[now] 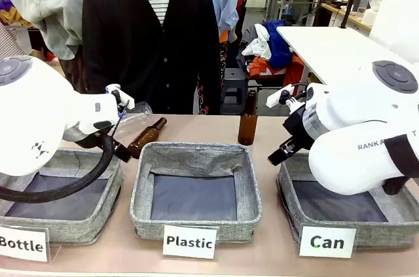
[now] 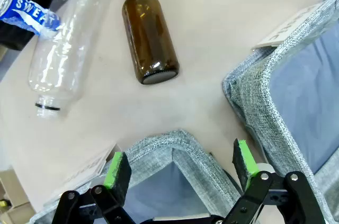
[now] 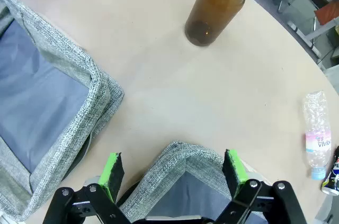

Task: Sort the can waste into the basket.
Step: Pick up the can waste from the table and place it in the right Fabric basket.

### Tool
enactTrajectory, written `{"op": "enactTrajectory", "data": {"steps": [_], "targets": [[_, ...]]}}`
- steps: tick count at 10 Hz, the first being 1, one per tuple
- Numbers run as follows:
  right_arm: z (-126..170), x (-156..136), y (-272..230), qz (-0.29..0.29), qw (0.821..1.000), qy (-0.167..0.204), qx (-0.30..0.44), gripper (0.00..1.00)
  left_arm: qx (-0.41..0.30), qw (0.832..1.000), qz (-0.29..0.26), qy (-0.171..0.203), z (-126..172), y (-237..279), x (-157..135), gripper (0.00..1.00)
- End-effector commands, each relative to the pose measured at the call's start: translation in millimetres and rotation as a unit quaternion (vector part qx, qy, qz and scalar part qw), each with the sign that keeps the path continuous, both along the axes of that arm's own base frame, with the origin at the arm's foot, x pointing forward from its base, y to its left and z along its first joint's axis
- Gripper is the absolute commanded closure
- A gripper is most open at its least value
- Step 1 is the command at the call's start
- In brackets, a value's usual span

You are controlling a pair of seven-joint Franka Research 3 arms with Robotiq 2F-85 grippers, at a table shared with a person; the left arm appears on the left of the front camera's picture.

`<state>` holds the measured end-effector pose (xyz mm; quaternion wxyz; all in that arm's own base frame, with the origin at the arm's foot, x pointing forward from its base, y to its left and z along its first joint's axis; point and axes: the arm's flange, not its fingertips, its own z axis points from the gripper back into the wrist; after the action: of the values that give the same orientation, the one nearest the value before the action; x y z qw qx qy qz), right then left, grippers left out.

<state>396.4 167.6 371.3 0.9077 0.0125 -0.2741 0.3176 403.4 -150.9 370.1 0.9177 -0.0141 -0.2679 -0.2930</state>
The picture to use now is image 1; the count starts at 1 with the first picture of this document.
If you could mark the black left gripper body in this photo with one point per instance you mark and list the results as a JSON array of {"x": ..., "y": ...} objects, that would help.
[{"x": 96, "y": 140}]

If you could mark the black green-tipped right gripper finger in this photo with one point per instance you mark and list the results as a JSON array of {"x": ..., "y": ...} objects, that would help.
[
  {"x": 276, "y": 158},
  {"x": 285, "y": 144}
]

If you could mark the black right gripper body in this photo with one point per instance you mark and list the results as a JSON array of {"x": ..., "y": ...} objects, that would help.
[{"x": 299, "y": 129}]

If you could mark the brown glass bottle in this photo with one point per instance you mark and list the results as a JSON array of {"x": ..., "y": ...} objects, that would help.
[
  {"x": 147, "y": 136},
  {"x": 247, "y": 129}
]

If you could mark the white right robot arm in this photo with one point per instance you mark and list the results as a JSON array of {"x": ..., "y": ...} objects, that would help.
[{"x": 347, "y": 165}]

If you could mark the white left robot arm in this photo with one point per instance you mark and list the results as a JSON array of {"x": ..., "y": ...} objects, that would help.
[{"x": 32, "y": 110}]

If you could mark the grey fabric basket labelled Plastic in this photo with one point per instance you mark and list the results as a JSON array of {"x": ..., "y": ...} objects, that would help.
[{"x": 196, "y": 156}]

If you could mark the grey fabric basket labelled Bottle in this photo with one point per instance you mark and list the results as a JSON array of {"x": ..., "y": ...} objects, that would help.
[{"x": 75, "y": 234}]

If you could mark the white Can label card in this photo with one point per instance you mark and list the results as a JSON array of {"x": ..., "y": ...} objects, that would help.
[{"x": 327, "y": 241}]

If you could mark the grey fabric basket labelled Can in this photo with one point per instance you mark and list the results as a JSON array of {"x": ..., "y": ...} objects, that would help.
[{"x": 376, "y": 231}]

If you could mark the large clear plastic bottle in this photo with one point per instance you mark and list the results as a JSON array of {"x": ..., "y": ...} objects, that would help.
[{"x": 137, "y": 120}]

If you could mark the orange crumpled cloth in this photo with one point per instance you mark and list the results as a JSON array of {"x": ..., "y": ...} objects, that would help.
[{"x": 293, "y": 72}]

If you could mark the black plastic stool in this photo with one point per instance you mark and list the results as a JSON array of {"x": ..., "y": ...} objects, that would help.
[{"x": 234, "y": 90}]

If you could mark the white background table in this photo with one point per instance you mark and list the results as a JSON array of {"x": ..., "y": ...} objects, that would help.
[{"x": 327, "y": 48}]

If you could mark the blue crumpled cloth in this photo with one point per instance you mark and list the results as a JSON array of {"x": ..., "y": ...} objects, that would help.
[{"x": 280, "y": 41}]

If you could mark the white crumpled cloth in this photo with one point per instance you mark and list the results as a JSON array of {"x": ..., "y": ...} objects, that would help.
[{"x": 260, "y": 44}]

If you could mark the person in black cardigan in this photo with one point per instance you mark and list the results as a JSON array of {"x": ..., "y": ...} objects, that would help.
[{"x": 131, "y": 44}]

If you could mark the black red floral garment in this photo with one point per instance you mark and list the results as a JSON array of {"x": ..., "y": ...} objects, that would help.
[{"x": 223, "y": 61}]

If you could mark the white Plastic label card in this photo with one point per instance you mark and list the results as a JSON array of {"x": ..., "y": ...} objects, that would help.
[{"x": 190, "y": 241}]

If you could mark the white Bottle label card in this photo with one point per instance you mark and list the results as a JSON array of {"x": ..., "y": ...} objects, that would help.
[{"x": 23, "y": 245}]

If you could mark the checkered hanging cloth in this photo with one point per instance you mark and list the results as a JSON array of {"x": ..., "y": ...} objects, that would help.
[{"x": 10, "y": 44}]

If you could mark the white paper roll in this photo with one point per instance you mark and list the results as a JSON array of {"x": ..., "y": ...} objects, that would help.
[{"x": 371, "y": 18}]

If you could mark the clear background water bottle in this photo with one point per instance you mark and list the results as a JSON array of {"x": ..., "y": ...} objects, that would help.
[{"x": 362, "y": 3}]

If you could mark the grey hanging jacket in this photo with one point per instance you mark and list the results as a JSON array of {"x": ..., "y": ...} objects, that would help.
[{"x": 49, "y": 2}]

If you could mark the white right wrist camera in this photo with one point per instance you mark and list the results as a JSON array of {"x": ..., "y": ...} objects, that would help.
[{"x": 276, "y": 97}]

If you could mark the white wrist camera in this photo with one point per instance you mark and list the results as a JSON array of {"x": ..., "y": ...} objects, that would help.
[
  {"x": 276, "y": 97},
  {"x": 126, "y": 98}
]

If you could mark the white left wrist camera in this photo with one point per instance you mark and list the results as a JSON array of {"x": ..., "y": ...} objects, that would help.
[{"x": 126, "y": 98}]

